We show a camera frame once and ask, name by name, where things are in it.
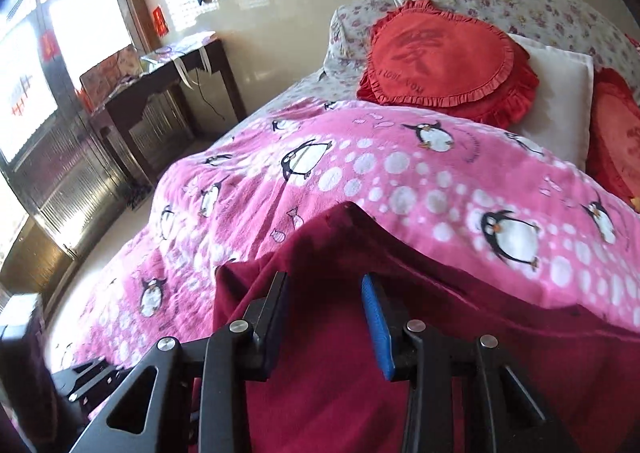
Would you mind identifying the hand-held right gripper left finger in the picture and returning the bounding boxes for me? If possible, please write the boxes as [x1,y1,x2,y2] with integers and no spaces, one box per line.
[70,272,291,453]

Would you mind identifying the large floral pillow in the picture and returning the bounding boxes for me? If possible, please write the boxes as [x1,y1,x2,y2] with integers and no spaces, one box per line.
[392,0,640,98]

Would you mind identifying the white strap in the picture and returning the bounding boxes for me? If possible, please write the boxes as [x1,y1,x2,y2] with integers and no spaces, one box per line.
[171,45,212,90]

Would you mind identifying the patterned flat board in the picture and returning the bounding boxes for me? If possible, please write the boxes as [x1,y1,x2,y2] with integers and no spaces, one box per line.
[80,45,144,100]

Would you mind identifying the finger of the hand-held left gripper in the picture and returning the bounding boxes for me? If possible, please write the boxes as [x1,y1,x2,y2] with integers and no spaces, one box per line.
[51,359,122,410]

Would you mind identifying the maroon pants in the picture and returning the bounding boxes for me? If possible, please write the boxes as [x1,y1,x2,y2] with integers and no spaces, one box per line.
[212,202,640,453]

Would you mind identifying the floral bed sheet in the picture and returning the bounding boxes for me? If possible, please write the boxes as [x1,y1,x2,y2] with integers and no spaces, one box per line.
[220,68,363,148]

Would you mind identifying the red ruffled heart cushion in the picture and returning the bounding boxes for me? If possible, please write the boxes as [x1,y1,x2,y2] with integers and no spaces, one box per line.
[356,0,541,130]
[585,67,640,206]

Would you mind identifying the black cable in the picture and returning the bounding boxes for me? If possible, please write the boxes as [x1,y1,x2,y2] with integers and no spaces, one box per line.
[194,67,237,124]

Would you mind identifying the wooden framed window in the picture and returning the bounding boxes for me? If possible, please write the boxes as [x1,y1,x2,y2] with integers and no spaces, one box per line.
[0,0,171,254]

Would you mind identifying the pink penguin blanket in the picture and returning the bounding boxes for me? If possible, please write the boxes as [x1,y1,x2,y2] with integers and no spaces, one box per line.
[55,100,640,371]

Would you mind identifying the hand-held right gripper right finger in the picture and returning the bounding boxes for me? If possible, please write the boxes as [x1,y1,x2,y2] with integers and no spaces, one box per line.
[361,273,581,453]

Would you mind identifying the dark wooden side table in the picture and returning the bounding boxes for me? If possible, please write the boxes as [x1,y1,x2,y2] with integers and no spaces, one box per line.
[80,39,248,190]

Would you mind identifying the small floral pillow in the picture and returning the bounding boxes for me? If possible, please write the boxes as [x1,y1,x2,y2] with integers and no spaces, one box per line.
[322,0,401,84]

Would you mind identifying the red wall decoration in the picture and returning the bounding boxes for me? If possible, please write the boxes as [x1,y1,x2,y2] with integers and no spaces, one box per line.
[150,5,169,37]

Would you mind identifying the white pillow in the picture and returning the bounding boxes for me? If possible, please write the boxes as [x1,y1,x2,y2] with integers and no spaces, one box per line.
[506,33,596,170]

